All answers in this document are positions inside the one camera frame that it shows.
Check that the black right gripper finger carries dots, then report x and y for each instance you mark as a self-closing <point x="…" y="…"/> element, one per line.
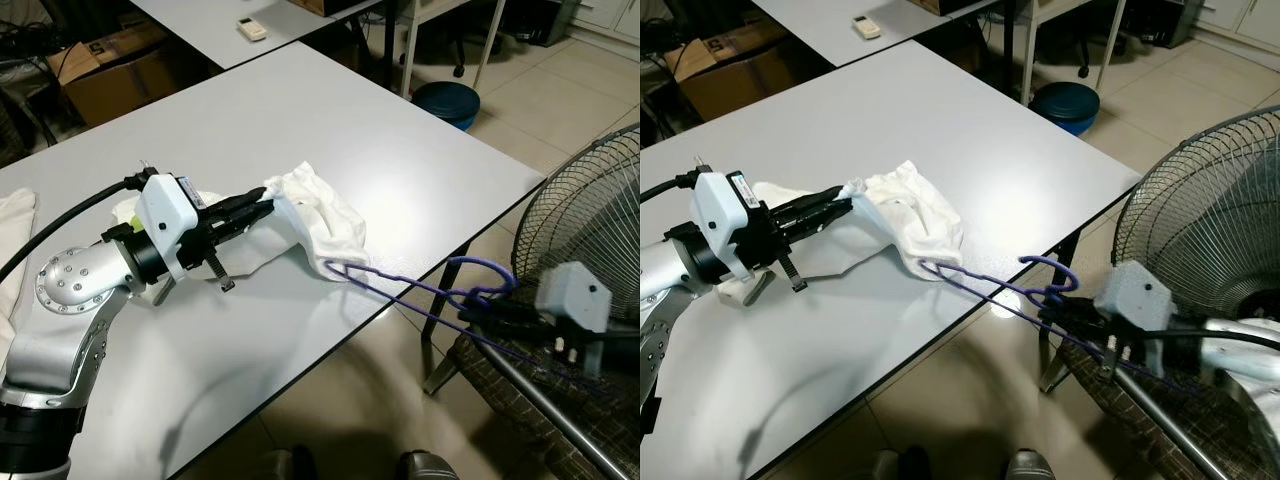
<point x="1070" y="326"/>
<point x="1068" y="308"/>
<point x="495" y="312"/>
<point x="495" y="329"/>

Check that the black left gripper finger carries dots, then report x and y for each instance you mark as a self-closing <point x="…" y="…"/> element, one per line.
<point x="240" y="200"/>
<point x="250" y="217"/>
<point x="825" y="215"/>
<point x="815" y="198"/>

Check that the purple clothes hanger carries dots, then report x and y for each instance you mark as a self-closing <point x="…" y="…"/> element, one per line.
<point x="1045" y="257"/>
<point x="480" y="261"/>

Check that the white garment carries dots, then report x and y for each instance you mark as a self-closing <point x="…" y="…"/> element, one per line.
<point x="920" y="215"/>
<point x="320" y="215"/>

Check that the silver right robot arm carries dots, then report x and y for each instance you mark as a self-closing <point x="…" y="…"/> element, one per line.
<point x="1240" y="365"/>

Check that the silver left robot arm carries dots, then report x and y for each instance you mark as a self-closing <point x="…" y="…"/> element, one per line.
<point x="70" y="280"/>
<point x="655" y="285"/>

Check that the brown cardboard box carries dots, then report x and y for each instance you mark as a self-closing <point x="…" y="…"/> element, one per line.
<point x="110" y="85"/>
<point x="740" y="85"/>

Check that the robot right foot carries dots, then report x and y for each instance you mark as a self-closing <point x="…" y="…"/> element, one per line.
<point x="428" y="467"/>
<point x="1032" y="467"/>

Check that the white office table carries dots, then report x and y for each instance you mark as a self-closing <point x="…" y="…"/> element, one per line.
<point x="820" y="30"/>
<point x="200" y="30"/>

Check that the white remote control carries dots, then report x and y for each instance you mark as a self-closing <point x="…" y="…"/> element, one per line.
<point x="252" y="30"/>
<point x="867" y="27"/>

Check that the white folded cloth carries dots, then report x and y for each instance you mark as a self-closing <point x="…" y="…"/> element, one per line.
<point x="15" y="215"/>

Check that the blue plastic bucket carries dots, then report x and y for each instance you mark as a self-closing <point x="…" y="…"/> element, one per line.
<point x="445" y="100"/>
<point x="1065" y="105"/>

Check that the white cabinet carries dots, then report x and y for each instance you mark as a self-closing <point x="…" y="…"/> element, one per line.
<point x="1240" y="18"/>
<point x="610" y="15"/>

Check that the black computer case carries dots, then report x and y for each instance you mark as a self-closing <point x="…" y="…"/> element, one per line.
<point x="1155" y="20"/>
<point x="540" y="20"/>

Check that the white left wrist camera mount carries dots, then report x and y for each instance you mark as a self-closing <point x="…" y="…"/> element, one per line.
<point x="720" y="205"/>
<point x="165" y="210"/>

